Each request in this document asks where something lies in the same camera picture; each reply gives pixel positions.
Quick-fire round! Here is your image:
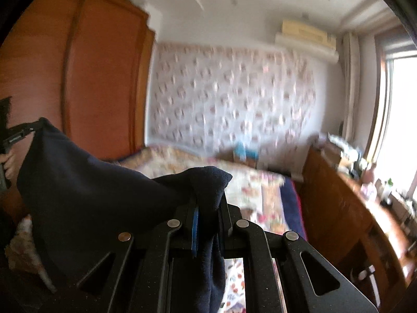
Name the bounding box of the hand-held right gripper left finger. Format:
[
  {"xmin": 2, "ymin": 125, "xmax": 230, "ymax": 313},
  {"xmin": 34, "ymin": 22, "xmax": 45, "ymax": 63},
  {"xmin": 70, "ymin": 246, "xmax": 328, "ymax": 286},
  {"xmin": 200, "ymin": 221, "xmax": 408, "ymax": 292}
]
[{"xmin": 59, "ymin": 201, "xmax": 201, "ymax": 313}]

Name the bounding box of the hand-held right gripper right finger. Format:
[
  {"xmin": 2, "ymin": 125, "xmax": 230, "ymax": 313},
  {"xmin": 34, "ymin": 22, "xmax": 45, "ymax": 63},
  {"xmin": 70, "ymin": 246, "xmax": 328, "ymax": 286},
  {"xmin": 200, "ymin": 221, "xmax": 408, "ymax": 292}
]
[{"xmin": 218, "ymin": 191, "xmax": 380, "ymax": 313}]

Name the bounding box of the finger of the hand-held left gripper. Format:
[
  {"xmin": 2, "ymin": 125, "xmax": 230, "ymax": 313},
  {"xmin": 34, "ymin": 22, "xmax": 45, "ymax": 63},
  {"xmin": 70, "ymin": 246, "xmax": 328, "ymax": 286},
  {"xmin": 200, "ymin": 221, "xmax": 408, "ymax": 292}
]
[{"xmin": 7, "ymin": 118, "xmax": 44, "ymax": 138}]

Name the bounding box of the navy t-shirt with orange print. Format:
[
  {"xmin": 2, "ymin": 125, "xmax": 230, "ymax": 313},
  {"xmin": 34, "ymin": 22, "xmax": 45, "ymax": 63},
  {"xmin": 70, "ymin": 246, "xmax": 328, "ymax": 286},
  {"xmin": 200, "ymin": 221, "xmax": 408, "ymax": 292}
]
[{"xmin": 16, "ymin": 117, "xmax": 233, "ymax": 313}]

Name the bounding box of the person's left hand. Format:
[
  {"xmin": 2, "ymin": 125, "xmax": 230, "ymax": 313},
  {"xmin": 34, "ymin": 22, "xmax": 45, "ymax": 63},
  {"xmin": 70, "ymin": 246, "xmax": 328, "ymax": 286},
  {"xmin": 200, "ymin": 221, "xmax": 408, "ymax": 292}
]
[{"xmin": 0, "ymin": 153, "xmax": 17, "ymax": 185}]

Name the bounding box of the orange-fruit print bed sheet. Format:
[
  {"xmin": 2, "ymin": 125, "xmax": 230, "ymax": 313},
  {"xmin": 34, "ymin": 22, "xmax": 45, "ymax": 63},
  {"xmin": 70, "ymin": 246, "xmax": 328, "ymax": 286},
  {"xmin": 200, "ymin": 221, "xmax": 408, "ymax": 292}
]
[{"xmin": 5, "ymin": 213, "xmax": 250, "ymax": 313}]

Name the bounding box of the blue box on bed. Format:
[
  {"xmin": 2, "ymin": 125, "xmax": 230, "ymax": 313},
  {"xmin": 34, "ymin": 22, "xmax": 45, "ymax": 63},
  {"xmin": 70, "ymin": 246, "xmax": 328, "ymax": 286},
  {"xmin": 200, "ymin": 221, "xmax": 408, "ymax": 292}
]
[{"xmin": 233, "ymin": 150, "xmax": 259, "ymax": 169}]

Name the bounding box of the navy blanket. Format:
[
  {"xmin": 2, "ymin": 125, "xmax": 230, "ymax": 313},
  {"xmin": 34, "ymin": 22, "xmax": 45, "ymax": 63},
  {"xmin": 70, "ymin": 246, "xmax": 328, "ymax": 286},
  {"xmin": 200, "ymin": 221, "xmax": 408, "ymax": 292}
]
[{"xmin": 280, "ymin": 178, "xmax": 308, "ymax": 240}]

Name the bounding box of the floral quilt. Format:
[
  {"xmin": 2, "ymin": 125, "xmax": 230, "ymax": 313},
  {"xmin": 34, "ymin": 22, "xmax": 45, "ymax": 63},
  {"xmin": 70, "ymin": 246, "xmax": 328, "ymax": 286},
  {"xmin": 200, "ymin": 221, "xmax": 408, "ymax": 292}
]
[{"xmin": 119, "ymin": 145, "xmax": 287, "ymax": 235}]

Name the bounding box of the box with blue cloth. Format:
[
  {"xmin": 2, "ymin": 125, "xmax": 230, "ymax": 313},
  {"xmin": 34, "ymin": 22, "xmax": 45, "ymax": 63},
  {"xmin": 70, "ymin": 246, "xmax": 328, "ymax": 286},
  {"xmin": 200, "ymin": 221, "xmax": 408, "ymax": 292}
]
[{"xmin": 235, "ymin": 141, "xmax": 258, "ymax": 157}]

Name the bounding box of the wooden slatted wardrobe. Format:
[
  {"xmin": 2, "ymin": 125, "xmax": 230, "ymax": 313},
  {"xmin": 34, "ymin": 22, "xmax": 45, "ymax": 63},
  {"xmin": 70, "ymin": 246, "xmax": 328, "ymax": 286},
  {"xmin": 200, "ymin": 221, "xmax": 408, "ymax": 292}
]
[{"xmin": 0, "ymin": 0, "xmax": 157, "ymax": 222}]

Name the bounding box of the wooden side cabinet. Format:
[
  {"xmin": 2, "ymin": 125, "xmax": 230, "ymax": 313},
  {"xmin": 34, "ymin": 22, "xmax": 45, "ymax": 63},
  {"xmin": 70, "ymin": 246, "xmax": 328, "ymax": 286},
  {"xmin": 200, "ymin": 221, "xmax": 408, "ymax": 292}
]
[{"xmin": 298, "ymin": 145, "xmax": 417, "ymax": 300}]

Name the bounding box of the sheer circle-patterned curtain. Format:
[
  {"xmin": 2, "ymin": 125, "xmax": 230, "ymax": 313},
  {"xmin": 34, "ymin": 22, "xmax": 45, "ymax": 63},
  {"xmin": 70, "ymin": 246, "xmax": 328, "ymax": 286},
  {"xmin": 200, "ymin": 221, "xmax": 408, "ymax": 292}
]
[{"xmin": 146, "ymin": 42, "xmax": 318, "ymax": 170}]

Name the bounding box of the stack of papers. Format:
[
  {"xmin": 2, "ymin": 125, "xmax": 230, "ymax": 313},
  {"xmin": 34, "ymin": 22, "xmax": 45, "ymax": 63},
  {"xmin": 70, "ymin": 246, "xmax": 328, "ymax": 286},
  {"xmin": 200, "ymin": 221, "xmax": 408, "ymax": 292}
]
[{"xmin": 321, "ymin": 132, "xmax": 372, "ymax": 173}]

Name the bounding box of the pink figurine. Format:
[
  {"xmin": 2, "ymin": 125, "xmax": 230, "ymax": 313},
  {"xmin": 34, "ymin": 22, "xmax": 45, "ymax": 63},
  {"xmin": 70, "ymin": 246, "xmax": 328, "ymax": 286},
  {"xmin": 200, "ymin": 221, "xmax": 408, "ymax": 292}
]
[{"xmin": 360, "ymin": 163, "xmax": 378, "ymax": 200}]

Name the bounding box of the cream window curtain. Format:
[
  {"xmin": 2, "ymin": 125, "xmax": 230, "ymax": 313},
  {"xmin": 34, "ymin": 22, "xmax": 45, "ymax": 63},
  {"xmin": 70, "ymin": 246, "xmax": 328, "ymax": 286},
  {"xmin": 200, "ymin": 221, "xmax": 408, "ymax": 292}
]
[{"xmin": 340, "ymin": 32, "xmax": 362, "ymax": 137}]

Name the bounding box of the window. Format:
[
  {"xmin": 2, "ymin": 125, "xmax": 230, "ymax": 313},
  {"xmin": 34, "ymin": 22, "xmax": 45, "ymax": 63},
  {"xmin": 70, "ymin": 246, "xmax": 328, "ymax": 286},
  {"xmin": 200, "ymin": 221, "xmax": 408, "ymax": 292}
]
[{"xmin": 365, "ymin": 23, "xmax": 417, "ymax": 199}]

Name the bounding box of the wall air conditioner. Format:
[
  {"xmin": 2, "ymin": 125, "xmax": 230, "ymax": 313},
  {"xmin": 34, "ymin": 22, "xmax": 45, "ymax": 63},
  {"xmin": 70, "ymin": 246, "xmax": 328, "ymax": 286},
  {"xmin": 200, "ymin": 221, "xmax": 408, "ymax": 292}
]
[{"xmin": 274, "ymin": 19, "xmax": 339, "ymax": 63}]

